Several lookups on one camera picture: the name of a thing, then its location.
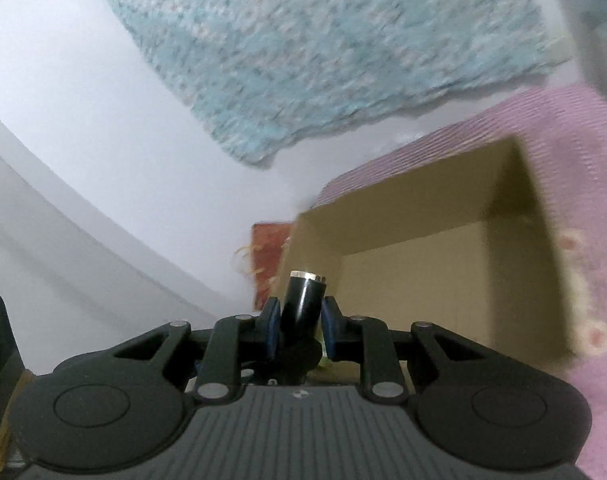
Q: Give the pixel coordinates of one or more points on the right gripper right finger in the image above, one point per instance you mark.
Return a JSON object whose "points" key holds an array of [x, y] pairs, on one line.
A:
{"points": [[367, 342]]}

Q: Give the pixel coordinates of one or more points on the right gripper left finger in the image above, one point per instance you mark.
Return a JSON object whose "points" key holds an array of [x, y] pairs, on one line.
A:
{"points": [[236, 351]]}

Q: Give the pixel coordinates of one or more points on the black lipstick tube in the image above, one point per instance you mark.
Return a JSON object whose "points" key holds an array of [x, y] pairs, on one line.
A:
{"points": [[299, 350]]}

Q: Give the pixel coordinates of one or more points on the red gift bag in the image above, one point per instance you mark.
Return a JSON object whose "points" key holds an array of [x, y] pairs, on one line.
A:
{"points": [[259, 260]]}

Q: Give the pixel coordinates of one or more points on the brown cardboard box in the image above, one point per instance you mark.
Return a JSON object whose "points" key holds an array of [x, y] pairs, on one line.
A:
{"points": [[463, 242]]}

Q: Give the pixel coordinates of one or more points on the floral teal cloth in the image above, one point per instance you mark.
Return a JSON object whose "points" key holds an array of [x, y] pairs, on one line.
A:
{"points": [[261, 75]]}

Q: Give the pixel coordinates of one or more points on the purple checkered tablecloth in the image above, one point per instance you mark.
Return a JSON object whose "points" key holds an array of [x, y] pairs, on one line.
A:
{"points": [[565, 133]]}

